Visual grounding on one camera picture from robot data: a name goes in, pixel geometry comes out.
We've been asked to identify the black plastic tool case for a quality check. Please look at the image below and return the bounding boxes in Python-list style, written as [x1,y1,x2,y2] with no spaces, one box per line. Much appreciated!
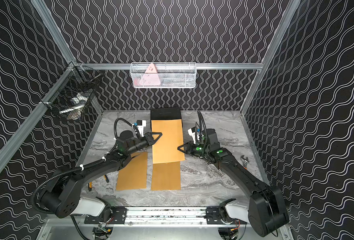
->
[151,107,182,121]

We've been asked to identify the black wire mesh basket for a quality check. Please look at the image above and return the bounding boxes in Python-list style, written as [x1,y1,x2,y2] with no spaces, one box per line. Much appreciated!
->
[43,66,103,122]

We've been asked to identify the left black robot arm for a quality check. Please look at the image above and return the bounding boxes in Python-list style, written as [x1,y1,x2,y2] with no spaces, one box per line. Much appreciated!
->
[30,118,163,222]

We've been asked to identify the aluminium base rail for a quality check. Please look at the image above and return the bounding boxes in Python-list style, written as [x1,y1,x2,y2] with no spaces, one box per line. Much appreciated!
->
[44,205,289,227]

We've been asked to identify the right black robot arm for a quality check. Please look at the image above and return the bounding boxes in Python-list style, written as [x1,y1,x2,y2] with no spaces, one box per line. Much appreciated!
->
[177,111,289,237]

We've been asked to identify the pink triangular sheet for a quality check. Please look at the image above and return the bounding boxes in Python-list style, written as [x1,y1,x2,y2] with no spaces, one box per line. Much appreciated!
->
[138,63,161,87]

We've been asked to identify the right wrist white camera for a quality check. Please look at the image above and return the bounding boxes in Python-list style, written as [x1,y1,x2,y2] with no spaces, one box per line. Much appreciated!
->
[188,127,200,144]

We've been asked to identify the orange handled adjustable wrench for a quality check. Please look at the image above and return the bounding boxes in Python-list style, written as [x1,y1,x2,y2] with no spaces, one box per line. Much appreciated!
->
[240,155,250,169]

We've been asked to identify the white wire mesh basket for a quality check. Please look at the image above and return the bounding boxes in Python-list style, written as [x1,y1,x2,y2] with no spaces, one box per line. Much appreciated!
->
[130,62,197,89]

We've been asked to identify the yellow handled pliers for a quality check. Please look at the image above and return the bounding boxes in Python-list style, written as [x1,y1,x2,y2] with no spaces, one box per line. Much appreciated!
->
[87,175,110,192]

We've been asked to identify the brown file bag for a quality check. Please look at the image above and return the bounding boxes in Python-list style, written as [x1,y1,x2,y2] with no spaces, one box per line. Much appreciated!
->
[116,152,148,191]
[151,162,181,191]
[151,119,185,164]

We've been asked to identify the silver object in black basket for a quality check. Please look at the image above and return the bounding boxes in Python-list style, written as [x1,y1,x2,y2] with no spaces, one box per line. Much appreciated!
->
[59,93,89,120]

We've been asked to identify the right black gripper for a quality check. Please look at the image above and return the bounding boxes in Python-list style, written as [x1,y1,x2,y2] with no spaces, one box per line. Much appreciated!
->
[177,141,210,157]

